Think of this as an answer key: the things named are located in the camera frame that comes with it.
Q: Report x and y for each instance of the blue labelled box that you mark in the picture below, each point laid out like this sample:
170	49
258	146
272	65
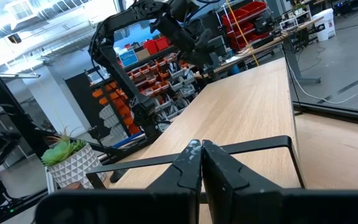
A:
128	58

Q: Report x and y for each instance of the rack with orange grey bins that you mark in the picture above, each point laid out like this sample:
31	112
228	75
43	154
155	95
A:
154	84

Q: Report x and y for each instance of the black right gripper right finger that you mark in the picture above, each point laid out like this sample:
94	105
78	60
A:
228	186

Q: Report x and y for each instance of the white shelf unit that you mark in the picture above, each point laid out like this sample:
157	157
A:
291	21

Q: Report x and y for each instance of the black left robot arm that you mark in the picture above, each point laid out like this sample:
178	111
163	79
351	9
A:
121	74

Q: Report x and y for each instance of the wooden workbench with black legs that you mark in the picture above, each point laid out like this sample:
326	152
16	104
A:
292	62

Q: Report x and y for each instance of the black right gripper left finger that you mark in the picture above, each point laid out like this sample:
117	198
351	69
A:
185	174

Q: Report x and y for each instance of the wooden shelf riser black frame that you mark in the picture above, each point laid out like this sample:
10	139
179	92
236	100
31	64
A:
238	109

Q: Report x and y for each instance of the red storage bin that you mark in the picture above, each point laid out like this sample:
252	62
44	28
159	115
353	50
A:
151	47
163	43

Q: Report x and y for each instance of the succulent in white patterned pot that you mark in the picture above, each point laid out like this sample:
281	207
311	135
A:
73	168

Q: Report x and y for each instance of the rack with red bins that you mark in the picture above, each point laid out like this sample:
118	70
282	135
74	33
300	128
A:
244	15

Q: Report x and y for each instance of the white plastic bucket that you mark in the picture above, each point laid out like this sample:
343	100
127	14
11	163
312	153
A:
323	25

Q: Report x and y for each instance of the brown cardboard box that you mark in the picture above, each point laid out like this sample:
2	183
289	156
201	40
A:
143	54

